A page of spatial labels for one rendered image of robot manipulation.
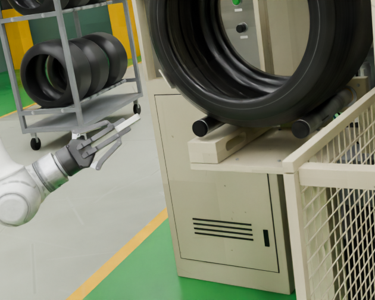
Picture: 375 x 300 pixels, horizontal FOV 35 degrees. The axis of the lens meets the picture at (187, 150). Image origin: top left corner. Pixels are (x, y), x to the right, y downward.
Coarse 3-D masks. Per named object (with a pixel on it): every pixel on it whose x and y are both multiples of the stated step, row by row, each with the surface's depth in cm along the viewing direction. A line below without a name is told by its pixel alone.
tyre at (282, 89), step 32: (160, 0) 151; (192, 0) 173; (320, 0) 130; (352, 0) 131; (160, 32) 154; (192, 32) 175; (224, 32) 177; (320, 32) 132; (352, 32) 133; (192, 64) 171; (224, 64) 177; (320, 64) 135; (352, 64) 141; (192, 96) 155; (224, 96) 151; (256, 96) 172; (288, 96) 141; (320, 96) 140
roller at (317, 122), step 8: (336, 96) 161; (344, 96) 163; (352, 96) 168; (328, 104) 155; (336, 104) 158; (344, 104) 162; (312, 112) 148; (320, 112) 149; (328, 112) 152; (336, 112) 158; (304, 120) 142; (312, 120) 144; (320, 120) 147; (296, 128) 143; (304, 128) 142; (312, 128) 143; (296, 136) 143; (304, 136) 142
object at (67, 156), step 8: (72, 144) 155; (56, 152) 154; (64, 152) 153; (72, 152) 155; (80, 152) 155; (64, 160) 152; (72, 160) 152; (80, 160) 155; (88, 160) 155; (64, 168) 152; (72, 168) 153; (80, 168) 155
